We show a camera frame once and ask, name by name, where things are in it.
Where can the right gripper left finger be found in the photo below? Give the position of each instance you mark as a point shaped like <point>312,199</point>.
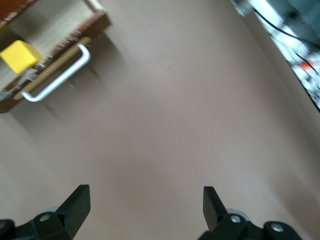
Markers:
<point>65,220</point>

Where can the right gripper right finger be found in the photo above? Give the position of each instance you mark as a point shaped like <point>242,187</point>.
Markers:
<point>217,217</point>

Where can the yellow cube block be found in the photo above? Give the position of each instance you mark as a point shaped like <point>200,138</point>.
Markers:
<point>20,56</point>

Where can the wooden drawer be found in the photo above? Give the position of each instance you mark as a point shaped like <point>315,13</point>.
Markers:
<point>62,22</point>

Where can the grey metal beam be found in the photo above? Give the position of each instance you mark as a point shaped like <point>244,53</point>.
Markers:
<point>300,15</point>

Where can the silver metal bracket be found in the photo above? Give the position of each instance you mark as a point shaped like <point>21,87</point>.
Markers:
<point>241,7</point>

